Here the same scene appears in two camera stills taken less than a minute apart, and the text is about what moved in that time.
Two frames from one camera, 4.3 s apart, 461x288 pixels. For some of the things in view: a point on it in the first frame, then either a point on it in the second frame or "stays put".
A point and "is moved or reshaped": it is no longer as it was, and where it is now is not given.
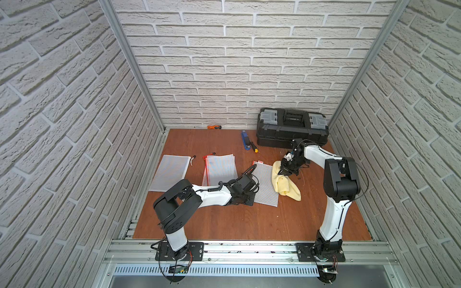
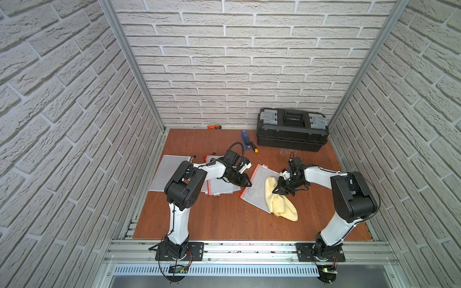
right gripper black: x=284 y=170 to x=281 y=189
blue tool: x=246 y=140 stays put
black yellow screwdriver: x=253 y=146 stays put
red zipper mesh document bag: x=267 y=194 is moved or reshaped
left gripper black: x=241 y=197 to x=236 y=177
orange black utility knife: x=215 y=126 stays put
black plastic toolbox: x=277 y=127 stays put
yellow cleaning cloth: x=284 y=185 is moved or reshaped
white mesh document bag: x=171 y=170 stays put
